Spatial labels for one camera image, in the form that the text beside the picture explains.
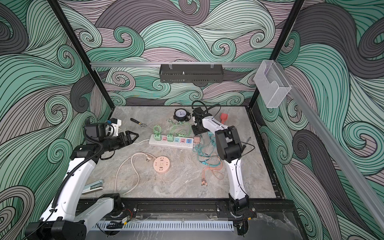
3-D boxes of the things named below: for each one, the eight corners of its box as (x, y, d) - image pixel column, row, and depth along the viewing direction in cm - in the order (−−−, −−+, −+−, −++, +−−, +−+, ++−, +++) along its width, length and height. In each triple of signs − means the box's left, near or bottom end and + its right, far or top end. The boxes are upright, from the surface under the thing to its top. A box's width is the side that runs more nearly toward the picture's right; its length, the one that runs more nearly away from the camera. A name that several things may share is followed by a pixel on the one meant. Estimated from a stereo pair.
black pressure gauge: (173, 121, 113) (173, 118, 111) (174, 111, 120) (174, 108, 118) (190, 121, 113) (190, 118, 111) (190, 111, 120) (190, 108, 118)
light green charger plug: (153, 141, 99) (151, 136, 95) (155, 129, 105) (153, 124, 101) (160, 141, 99) (159, 136, 95) (162, 129, 105) (161, 124, 101)
